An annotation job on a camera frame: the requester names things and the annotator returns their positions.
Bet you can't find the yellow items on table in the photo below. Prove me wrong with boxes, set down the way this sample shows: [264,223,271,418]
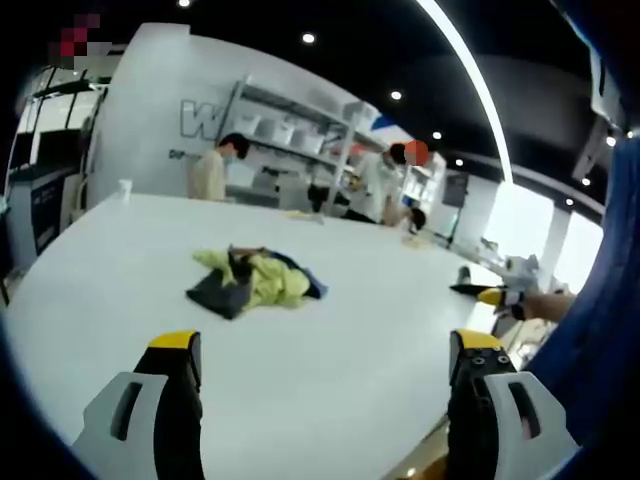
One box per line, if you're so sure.
[283,209,327,225]

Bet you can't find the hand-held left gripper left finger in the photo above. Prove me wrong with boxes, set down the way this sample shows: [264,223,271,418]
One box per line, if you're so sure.
[72,329,204,480]

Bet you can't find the yellow-green and navy garment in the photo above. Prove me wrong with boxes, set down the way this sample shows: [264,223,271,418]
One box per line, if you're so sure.
[185,243,329,321]

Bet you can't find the long ceiling strip light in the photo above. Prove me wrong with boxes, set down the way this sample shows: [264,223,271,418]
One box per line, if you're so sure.
[417,0,517,185]

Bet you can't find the grey metal shelf rack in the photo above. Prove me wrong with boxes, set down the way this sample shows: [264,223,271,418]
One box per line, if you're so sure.
[219,74,382,214]

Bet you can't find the white storage bin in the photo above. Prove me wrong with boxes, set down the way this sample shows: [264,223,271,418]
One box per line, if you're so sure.
[271,121,297,145]
[291,128,327,152]
[240,113,274,140]

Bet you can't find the black display cabinet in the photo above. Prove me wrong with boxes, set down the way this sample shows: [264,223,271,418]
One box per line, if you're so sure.
[5,127,84,259]

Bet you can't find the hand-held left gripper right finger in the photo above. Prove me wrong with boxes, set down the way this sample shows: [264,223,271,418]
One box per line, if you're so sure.
[447,328,581,480]

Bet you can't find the person's right hand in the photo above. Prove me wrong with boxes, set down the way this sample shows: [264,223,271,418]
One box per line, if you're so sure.
[519,291,579,324]

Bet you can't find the white shelf unit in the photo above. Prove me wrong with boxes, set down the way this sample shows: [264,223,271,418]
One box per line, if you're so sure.
[399,149,449,237]

